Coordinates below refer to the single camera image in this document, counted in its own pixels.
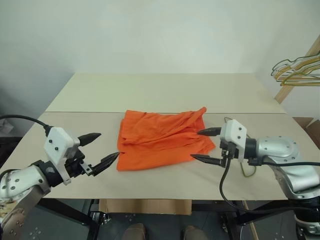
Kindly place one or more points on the wooden rack post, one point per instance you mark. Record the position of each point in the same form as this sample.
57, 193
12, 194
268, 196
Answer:
285, 91

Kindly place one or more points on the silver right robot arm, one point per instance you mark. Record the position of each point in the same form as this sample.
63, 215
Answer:
282, 152

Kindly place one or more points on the open cardboard box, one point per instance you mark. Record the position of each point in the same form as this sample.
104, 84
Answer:
312, 130

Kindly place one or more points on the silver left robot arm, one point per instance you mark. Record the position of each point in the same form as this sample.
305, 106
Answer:
15, 182

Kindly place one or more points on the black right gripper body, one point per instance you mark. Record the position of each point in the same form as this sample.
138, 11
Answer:
228, 151

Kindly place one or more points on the black metal table frame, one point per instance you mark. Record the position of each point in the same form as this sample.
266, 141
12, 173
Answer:
75, 215

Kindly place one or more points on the thin wooden stick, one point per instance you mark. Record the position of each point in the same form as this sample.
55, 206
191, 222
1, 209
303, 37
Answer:
251, 221

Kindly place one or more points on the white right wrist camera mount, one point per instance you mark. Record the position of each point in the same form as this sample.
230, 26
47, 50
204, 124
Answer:
233, 135

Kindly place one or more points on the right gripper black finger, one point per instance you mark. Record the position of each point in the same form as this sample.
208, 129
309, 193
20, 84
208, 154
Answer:
211, 131
208, 160

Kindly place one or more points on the orange cloth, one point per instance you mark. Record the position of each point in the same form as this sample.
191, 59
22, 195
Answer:
160, 145

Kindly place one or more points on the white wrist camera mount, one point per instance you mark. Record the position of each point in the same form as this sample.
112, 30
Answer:
57, 142
233, 135

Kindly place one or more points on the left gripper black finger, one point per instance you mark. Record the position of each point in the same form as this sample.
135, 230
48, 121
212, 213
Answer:
88, 138
106, 162

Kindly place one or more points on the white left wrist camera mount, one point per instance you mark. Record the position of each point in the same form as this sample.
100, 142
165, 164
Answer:
57, 142

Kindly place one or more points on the flat brown cardboard sheet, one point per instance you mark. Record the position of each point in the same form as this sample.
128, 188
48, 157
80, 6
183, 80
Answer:
145, 206

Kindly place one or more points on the brown rounded shape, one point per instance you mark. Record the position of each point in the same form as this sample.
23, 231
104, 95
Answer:
135, 232

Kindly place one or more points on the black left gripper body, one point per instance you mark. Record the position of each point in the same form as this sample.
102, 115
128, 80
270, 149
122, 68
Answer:
75, 167

